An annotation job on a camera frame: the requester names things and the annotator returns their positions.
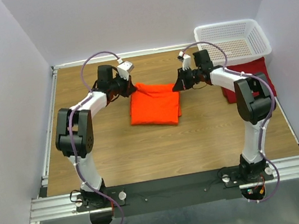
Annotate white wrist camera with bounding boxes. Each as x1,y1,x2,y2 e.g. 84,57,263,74
177,51,191,71
117,61,134,81

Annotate folded dark red t shirt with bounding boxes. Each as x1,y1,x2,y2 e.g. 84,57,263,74
217,56,278,105

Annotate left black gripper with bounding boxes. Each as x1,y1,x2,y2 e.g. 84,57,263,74
108,71,137,100

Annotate aluminium rail frame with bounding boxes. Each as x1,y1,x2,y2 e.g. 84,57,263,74
0,26,299,224

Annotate white plastic basket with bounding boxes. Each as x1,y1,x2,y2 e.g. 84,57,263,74
194,19,272,66

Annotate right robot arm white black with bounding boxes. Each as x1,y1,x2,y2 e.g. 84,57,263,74
173,49,276,182

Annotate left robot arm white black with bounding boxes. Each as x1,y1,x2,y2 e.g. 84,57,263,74
55,60,137,209

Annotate orange t shirt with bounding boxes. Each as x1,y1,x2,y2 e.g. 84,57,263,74
130,83,182,126

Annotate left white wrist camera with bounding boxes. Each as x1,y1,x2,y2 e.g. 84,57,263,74
117,61,134,81

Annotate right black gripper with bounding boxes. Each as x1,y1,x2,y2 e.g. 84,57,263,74
169,64,204,92

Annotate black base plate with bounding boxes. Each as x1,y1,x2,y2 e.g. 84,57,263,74
72,164,274,224

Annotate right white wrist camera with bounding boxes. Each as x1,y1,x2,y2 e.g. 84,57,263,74
177,51,191,71

